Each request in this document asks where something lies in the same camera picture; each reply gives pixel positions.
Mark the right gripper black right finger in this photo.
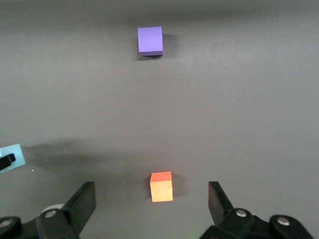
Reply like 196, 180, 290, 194
199, 181, 275, 239

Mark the purple foam block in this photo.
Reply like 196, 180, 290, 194
138, 26, 164, 57

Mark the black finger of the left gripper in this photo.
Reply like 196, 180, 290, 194
0, 153, 16, 172

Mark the light blue foam block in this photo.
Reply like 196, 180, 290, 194
0, 143, 26, 173

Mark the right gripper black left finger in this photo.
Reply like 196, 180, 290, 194
36, 181, 97, 239

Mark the orange foam block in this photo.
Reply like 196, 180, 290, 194
150, 171, 174, 203

